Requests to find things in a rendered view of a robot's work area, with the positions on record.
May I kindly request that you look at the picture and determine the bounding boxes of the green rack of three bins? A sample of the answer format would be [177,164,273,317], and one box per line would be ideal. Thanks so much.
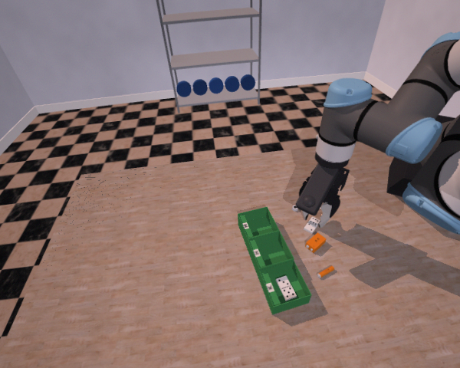
[238,207,311,315]

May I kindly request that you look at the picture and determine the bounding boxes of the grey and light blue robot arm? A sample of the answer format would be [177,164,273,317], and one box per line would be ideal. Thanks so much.
[296,31,460,235]

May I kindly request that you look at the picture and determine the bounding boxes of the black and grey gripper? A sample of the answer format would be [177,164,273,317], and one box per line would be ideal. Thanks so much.
[299,152,349,228]

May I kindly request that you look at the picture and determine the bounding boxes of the white domino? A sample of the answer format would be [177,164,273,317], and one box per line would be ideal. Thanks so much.
[276,276,297,301]
[304,216,320,234]

